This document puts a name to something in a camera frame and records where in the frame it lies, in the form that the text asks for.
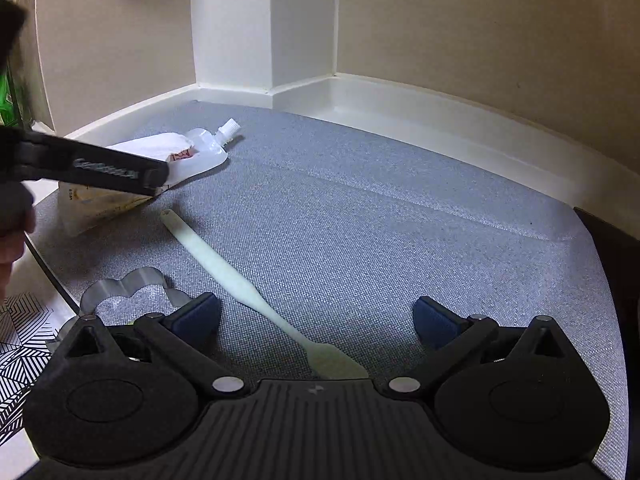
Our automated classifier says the person's left hand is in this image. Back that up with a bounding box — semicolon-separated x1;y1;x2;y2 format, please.
0;209;39;301

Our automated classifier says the white geometric print mat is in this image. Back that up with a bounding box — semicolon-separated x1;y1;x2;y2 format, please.
0;295;81;441

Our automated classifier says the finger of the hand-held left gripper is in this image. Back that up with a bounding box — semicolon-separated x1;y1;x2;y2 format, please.
0;127;169;196

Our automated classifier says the grey mat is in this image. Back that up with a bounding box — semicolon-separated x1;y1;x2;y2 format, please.
30;100;628;480

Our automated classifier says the dark cooktop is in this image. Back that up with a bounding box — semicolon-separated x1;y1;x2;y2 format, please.
572;206;640;361

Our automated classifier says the metal flower cutter ring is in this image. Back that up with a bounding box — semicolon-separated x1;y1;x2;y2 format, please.
47;267;196;356

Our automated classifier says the white spout pouch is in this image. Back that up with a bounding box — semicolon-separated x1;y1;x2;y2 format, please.
56;119;244;237

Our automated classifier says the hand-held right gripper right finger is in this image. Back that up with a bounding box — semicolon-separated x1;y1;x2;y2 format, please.
381;296;579;401

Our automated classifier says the white plastic spatula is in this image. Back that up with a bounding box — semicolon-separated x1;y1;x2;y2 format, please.
160;208;371;381

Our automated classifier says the green snack bag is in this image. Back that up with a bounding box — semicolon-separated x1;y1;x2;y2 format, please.
0;67;21;128

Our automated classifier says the black cable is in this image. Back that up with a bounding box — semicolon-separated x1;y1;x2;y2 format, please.
22;232;83;317

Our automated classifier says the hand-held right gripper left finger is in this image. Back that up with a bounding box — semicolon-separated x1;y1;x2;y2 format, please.
50;292;251;401

